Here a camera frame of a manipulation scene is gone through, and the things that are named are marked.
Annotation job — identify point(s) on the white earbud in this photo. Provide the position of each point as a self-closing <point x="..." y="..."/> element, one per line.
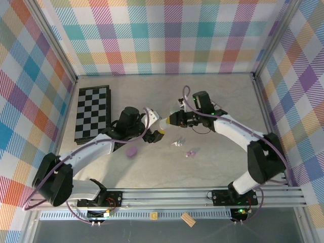
<point x="177" y="144"/>
<point x="181" y="141"/>

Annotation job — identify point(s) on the purple earbud case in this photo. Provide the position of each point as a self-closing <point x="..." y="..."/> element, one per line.
<point x="132" y="152"/>

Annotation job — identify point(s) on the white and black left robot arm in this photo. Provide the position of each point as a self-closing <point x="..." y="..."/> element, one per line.
<point x="86" y="152"/>

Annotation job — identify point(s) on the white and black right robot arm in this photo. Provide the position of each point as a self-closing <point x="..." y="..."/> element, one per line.
<point x="235" y="131"/>

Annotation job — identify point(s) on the black and white chessboard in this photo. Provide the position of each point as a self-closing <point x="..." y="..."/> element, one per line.
<point x="91" y="111"/>

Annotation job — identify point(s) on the yellow letter cube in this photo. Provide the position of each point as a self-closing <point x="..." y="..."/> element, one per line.
<point x="153" y="216"/>

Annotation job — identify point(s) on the light wooden block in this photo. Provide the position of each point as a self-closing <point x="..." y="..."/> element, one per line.
<point x="188" y="219"/>

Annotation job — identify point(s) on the black controller board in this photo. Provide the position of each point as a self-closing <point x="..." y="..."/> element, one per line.
<point x="96" y="214"/>
<point x="239" y="215"/>

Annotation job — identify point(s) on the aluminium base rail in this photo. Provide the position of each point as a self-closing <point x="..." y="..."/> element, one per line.
<point x="164" y="200"/>

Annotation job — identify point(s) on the aluminium frame side rail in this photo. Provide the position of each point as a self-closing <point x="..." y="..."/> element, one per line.
<point x="63" y="121"/>
<point x="265" y="111"/>

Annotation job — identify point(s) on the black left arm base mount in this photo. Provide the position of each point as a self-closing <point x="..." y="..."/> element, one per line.
<point x="114" y="198"/>

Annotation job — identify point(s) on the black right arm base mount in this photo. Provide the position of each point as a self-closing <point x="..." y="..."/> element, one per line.
<point x="220" y="198"/>

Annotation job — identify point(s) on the aluminium frame post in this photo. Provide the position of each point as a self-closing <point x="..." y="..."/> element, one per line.
<point x="276" y="40"/>
<point x="50" y="40"/>

